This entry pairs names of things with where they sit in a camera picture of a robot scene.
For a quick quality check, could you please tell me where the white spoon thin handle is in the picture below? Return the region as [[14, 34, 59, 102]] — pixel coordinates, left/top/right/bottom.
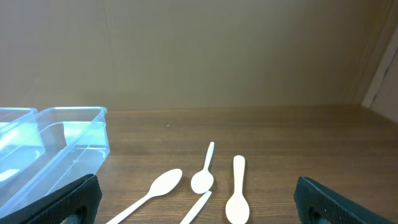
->
[[191, 142, 215, 194]]

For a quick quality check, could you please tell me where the clear plastic container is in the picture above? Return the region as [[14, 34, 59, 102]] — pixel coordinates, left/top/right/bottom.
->
[[1, 107, 45, 186], [1, 106, 109, 217]]

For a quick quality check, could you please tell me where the left clear plastic container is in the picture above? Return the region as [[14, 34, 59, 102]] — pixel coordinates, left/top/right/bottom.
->
[[1, 107, 45, 186]]

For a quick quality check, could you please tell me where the yellow plastic spoon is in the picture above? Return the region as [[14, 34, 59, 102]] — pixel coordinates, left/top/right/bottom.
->
[[226, 155, 250, 224]]

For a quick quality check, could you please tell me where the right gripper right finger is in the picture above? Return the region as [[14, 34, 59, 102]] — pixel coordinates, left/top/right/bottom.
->
[[294, 177, 391, 224]]

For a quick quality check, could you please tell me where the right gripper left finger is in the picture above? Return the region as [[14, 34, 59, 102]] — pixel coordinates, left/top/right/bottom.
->
[[1, 174, 102, 224]]

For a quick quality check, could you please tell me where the white spoon diagonal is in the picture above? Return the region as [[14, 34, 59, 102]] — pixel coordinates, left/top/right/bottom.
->
[[106, 169, 182, 224]]

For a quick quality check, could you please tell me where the right clear plastic container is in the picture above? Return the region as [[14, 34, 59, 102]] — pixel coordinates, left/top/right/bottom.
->
[[1, 106, 109, 217]]

